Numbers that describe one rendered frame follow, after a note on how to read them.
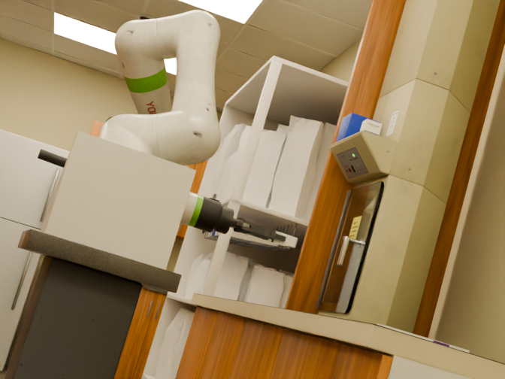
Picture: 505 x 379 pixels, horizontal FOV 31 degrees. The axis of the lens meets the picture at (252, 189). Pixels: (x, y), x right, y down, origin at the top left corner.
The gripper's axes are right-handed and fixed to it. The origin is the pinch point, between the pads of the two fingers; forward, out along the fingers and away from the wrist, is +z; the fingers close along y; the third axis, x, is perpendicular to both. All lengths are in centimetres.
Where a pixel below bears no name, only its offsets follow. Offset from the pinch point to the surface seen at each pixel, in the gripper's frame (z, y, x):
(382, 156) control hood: 19.5, -5.1, -31.6
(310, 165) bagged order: 31, 124, -45
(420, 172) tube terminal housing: 32.1, -5.2, -30.8
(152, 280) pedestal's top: -40, -67, 22
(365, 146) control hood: 14.5, -3.3, -33.1
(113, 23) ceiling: -72, 391, -141
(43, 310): -59, -63, 34
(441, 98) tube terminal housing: 32, -5, -54
